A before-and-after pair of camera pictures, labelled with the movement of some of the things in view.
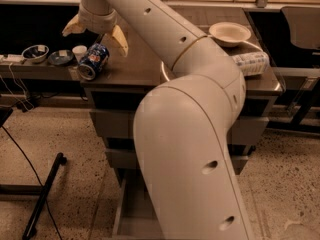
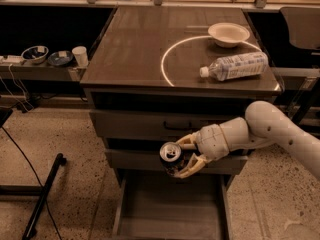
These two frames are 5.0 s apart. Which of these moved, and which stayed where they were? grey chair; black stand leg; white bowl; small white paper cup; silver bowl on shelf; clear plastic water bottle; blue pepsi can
Moved: blue pepsi can
Stayed: small white paper cup; silver bowl on shelf; grey chair; white bowl; black stand leg; clear plastic water bottle
